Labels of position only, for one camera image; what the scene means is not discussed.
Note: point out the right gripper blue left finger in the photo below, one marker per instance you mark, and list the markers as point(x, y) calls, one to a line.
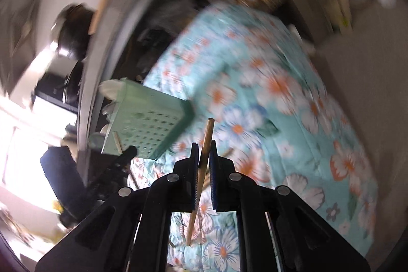
point(193, 174)

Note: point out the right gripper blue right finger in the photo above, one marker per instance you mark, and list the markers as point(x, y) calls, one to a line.
point(214, 173)

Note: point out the wooden chopstick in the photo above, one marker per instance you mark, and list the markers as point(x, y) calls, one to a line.
point(202, 169)
point(117, 142)

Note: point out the white rice paddle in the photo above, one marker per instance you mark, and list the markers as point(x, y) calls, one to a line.
point(111, 88)

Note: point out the concrete kitchen counter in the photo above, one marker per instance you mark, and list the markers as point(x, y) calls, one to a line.
point(118, 21)

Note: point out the green plastic utensil basket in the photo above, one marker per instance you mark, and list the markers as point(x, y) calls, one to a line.
point(147, 119)

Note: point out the floral teal tablecloth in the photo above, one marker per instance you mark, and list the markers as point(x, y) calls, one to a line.
point(296, 191)

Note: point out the black wok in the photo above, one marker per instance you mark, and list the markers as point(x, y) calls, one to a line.
point(71, 87)

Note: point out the black cooking pot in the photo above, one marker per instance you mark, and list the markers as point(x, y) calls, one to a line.
point(70, 31)

